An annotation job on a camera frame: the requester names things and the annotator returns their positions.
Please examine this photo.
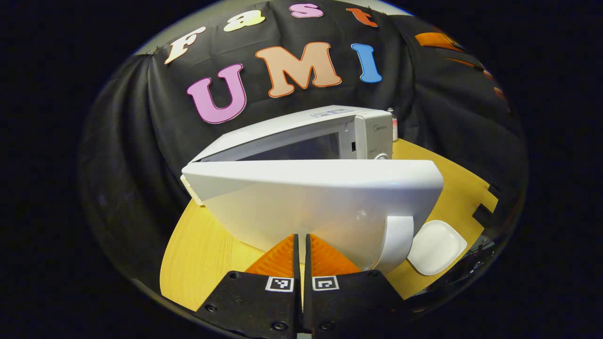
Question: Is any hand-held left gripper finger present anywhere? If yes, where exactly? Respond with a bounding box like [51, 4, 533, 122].
[195, 234, 302, 339]
[304, 234, 410, 339]

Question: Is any white microwave oven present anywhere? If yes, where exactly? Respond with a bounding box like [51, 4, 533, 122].
[180, 105, 445, 276]

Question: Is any white plate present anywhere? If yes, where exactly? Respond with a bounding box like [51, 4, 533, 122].
[407, 219, 468, 276]

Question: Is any black backdrop cloth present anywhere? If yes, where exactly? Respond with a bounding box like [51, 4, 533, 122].
[80, 0, 528, 302]

